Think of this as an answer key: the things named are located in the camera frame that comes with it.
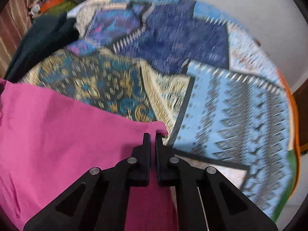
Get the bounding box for pink pants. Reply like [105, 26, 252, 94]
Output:
[1, 80, 168, 230]

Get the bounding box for striped brown curtain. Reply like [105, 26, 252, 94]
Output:
[1, 0, 33, 78]

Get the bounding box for orange box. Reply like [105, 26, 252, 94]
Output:
[40, 0, 64, 14]

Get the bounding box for dark teal folded garment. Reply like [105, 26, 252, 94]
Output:
[4, 12, 79, 83]

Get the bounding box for blue patchwork bedsheet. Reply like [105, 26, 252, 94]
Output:
[21, 0, 299, 221]

